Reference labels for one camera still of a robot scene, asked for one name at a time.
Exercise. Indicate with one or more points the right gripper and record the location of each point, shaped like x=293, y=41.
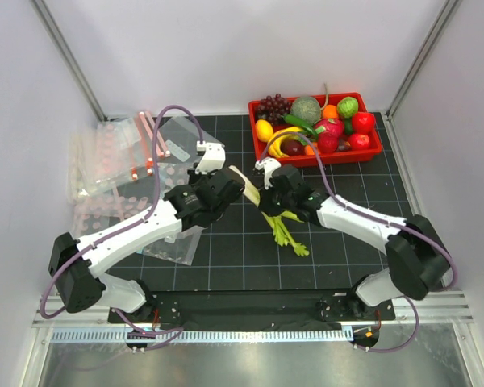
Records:
x=265, y=205

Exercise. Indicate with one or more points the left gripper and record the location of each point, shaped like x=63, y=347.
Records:
x=194, y=176

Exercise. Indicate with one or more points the red textured fruit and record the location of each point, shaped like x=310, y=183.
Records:
x=327, y=143

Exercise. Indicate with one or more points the pink dotted zip bag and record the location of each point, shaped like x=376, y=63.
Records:
x=172, y=175

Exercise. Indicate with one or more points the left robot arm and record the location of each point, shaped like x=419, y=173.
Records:
x=79, y=267

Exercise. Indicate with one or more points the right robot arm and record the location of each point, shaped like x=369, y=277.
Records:
x=416, y=258

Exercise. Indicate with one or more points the orange zipper bag stack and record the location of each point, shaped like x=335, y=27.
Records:
x=113, y=154

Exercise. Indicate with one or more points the dark red apple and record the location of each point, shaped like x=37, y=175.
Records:
x=292, y=147

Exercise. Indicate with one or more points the orange tangerine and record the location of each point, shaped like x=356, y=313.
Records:
x=310, y=150

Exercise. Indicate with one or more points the yellow banana bunch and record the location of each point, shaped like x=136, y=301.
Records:
x=279, y=136

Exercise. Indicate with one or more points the yellow lemon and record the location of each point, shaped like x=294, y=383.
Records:
x=263, y=130

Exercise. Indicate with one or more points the green chili pepper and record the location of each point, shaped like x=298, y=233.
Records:
x=298, y=122

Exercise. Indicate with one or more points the pink dragon fruit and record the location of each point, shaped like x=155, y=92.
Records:
x=332, y=127

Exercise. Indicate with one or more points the red tomato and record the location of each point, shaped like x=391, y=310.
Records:
x=359, y=142

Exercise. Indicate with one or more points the dark purple grapes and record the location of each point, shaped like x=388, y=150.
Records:
x=273, y=109

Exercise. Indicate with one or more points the green cantaloupe melon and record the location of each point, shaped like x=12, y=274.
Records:
x=306, y=108

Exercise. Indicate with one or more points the green leafy cabbage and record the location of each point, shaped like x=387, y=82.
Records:
x=347, y=107

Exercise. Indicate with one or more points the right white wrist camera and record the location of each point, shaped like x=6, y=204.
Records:
x=267, y=166

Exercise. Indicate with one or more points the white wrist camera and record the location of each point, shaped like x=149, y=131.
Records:
x=267, y=166
x=212, y=157

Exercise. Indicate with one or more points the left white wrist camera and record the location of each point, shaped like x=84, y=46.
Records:
x=212, y=157

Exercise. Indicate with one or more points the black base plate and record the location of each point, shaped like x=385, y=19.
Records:
x=259, y=310

